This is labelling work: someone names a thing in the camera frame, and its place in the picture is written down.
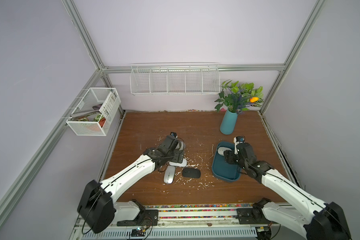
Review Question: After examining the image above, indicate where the silver computer mouse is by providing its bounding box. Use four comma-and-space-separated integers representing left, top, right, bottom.
164, 166, 176, 184

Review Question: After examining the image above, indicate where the black computer mouse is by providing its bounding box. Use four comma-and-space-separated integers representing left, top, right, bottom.
182, 168, 201, 179

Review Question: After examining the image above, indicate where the white rounded computer mouse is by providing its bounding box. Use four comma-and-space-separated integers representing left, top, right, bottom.
218, 147, 232, 156

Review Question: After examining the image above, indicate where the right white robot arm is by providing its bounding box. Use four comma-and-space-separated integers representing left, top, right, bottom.
218, 142, 352, 240

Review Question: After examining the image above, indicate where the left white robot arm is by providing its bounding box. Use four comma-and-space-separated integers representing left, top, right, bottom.
77, 133, 186, 234

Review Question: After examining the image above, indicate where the teal storage box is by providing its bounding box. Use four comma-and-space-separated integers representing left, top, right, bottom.
212, 142, 241, 183

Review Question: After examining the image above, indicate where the teal vase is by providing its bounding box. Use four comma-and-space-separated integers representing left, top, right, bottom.
220, 110, 238, 135

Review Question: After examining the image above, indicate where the green artificial plant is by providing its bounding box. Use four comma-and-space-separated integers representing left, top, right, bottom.
215, 80, 264, 115

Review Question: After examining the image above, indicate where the white mesh basket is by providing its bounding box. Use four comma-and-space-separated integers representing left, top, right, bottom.
66, 88, 121, 137

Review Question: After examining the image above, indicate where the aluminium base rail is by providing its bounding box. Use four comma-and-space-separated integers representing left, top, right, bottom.
70, 203, 307, 240

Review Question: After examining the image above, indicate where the white wire wall shelf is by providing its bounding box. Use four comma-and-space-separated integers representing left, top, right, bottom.
130, 63, 221, 95

